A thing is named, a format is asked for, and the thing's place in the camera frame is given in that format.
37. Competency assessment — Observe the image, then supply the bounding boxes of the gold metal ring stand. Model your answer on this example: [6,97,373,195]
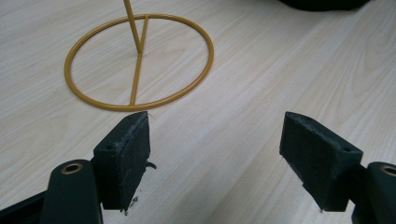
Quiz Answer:
[64,0,215,113]

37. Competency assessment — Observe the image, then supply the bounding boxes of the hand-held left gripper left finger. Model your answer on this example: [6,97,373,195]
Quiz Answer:
[92,110,152,217]

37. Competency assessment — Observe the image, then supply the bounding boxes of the dark object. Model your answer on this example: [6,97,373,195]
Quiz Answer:
[277,0,373,12]

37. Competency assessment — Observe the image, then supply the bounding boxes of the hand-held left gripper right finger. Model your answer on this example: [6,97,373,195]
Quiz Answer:
[278,111,364,213]

